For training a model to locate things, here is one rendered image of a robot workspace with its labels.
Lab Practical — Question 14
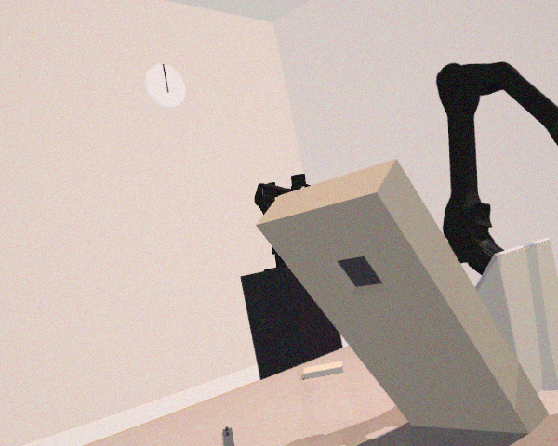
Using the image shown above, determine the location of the beige rectangular panel with square hole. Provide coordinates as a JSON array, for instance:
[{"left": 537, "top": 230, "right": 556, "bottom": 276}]
[{"left": 256, "top": 159, "right": 549, "bottom": 434}]

